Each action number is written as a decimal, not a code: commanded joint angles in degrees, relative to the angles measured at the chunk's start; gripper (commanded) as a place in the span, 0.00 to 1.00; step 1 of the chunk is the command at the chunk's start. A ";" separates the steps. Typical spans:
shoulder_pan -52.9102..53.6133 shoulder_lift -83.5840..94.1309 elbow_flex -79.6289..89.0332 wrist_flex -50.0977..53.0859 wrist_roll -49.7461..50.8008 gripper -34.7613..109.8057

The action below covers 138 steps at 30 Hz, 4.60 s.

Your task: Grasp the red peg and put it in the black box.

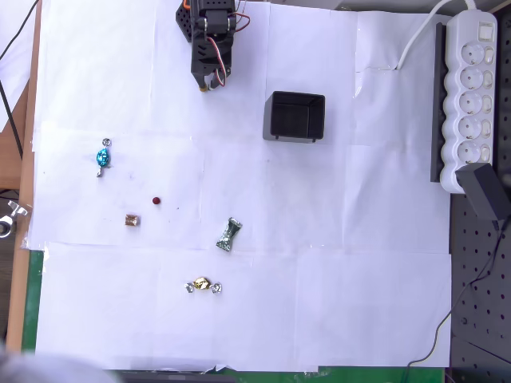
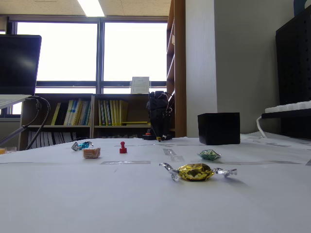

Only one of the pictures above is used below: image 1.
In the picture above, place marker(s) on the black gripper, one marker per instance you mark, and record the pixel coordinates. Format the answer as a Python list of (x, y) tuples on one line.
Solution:
[(206, 79)]

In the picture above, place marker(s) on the small red pawn piece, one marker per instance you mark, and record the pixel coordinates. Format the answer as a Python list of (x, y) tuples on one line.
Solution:
[(156, 200)]

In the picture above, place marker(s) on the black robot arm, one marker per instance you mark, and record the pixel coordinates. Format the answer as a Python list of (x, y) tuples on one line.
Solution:
[(211, 8)]

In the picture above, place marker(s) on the black box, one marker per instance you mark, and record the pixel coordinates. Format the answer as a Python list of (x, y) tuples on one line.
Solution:
[(279, 135)]

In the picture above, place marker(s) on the white paper table cover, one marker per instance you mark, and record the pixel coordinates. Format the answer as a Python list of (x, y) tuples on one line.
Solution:
[(279, 191)]

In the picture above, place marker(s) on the blue wrapped candy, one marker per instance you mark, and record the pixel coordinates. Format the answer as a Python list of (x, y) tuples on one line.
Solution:
[(102, 157)]

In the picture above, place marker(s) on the green wrapped candy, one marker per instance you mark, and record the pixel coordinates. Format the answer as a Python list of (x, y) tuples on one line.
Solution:
[(228, 235)]

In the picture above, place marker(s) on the brown caramel candy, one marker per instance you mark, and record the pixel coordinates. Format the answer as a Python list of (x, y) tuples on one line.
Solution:
[(132, 220)]

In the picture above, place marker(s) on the gold wrapped candy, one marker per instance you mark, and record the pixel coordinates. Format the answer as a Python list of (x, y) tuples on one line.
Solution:
[(201, 284)]

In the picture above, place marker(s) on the metal clamp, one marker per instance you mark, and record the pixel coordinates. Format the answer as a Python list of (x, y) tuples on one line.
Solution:
[(18, 210)]

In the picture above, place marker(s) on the black power adapter block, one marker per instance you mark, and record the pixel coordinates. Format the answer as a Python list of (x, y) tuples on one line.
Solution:
[(481, 191)]

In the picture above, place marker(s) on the black pegboard panel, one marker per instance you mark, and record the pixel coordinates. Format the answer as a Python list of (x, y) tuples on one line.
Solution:
[(479, 319)]

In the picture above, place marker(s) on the black shelf rail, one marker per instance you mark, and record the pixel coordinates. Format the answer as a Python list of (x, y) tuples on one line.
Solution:
[(438, 119)]

